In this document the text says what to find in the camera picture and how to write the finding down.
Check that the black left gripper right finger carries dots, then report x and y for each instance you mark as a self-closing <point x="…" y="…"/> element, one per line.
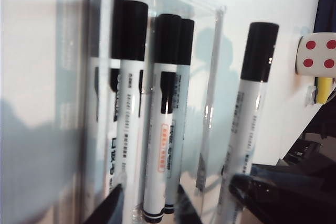
<point x="275" y="205"/>

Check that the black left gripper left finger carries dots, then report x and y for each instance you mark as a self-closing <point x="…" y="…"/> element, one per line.
<point x="109" y="205"/>

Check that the black white whiteboard marker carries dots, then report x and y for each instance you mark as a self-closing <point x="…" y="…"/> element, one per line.
<point x="134" y="32"/>
<point x="113" y="142"/>
<point x="187" y="43"/>
<point x="168" y="37"/>
<point x="258" y="51"/>

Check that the clear plastic packaging box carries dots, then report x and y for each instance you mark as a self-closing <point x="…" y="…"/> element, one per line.
<point x="168" y="1"/>

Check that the small clear plastic piece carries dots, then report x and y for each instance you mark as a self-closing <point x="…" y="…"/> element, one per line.
<point x="310" y="95"/>

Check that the white dice coloured dots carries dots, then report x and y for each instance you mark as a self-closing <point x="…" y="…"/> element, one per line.
<point x="317" y="53"/>

